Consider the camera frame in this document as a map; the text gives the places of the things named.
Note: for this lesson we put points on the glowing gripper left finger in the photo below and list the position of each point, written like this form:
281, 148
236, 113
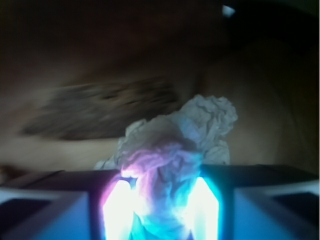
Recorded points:
66, 205

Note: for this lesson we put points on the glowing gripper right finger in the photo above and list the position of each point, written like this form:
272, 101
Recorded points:
256, 202

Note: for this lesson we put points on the white paper ball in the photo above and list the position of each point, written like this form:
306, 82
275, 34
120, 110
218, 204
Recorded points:
164, 156

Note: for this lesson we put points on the dark wood bark piece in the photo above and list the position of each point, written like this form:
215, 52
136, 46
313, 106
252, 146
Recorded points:
102, 110

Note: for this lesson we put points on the brown paper bag bin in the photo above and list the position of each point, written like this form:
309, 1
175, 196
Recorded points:
263, 55

